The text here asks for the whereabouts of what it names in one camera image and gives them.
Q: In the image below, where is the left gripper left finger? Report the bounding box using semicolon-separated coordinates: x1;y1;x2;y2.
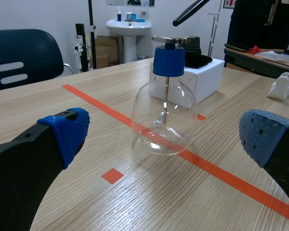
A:
0;108;91;231

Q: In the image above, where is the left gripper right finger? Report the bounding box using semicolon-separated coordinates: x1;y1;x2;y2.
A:
238;109;289;213

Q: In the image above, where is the long black rod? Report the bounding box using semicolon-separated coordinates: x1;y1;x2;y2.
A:
172;0;210;27

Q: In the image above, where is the white moulded stand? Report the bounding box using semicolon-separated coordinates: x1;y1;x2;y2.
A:
266;72;289;101

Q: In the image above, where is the dark desk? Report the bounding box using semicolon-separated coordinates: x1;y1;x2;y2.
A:
223;43;289;84

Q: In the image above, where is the white box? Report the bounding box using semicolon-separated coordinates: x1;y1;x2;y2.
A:
149;57;225;104

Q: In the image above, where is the dark blue chair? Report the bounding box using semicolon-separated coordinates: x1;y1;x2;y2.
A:
0;29;75;92

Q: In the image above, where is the clear glass flask blue stopper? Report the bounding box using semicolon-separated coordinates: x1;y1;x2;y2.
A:
131;35;198;156

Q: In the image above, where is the patch of black fur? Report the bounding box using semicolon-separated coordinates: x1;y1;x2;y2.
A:
184;36;213;68

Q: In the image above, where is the person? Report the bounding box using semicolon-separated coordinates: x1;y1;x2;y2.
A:
227;0;289;51

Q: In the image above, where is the brown cardboard box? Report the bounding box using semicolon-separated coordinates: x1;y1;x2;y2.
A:
93;35;123;69

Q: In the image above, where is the black metal pole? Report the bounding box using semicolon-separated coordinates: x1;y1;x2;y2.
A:
88;0;97;70

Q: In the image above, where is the white wash basin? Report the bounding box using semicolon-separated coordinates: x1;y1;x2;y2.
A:
105;17;153;64

